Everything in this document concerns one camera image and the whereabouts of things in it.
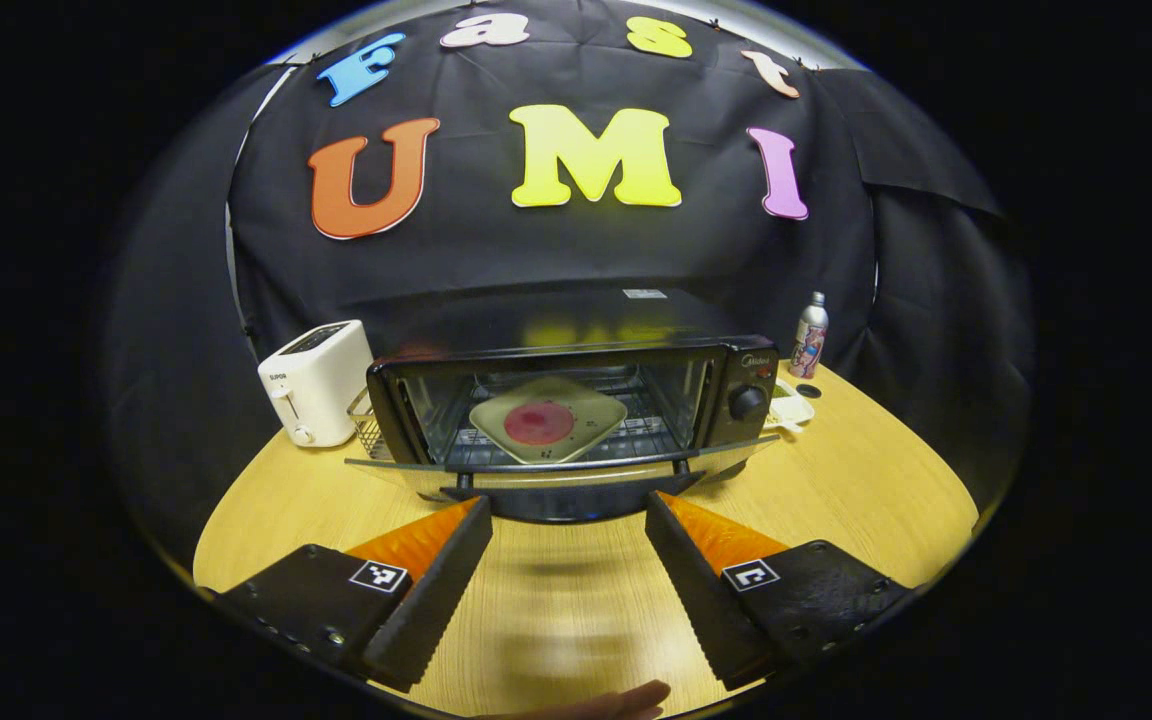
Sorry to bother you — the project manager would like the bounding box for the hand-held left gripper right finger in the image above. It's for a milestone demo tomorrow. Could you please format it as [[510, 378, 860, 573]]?
[[644, 491, 914, 692]]

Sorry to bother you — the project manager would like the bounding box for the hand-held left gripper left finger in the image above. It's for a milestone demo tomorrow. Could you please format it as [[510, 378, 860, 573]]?
[[216, 496, 494, 693]]

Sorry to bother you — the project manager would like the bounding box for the cream square plate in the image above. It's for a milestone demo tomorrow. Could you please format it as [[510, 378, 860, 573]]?
[[468, 376, 630, 466]]

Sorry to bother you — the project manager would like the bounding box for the pink round meat slice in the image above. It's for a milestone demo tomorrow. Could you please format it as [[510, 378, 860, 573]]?
[[503, 401, 576, 448]]

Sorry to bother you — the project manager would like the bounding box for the white toaster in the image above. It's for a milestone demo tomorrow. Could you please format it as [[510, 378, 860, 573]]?
[[257, 320, 376, 449]]

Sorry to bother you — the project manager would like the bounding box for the silver printed bottle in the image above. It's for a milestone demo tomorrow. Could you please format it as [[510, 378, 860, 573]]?
[[788, 291, 830, 380]]

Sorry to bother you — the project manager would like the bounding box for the wire mesh basket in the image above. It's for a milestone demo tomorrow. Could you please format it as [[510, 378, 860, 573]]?
[[347, 387, 389, 462]]

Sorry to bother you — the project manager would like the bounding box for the black backdrop cloth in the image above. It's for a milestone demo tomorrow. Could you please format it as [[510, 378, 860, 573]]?
[[101, 0, 1037, 561]]

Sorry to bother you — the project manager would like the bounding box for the white divided snack plate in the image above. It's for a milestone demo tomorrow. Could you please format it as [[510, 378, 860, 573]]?
[[763, 378, 817, 434]]

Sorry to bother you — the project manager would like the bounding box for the black electric oven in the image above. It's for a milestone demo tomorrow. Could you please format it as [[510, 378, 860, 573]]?
[[344, 288, 783, 524]]

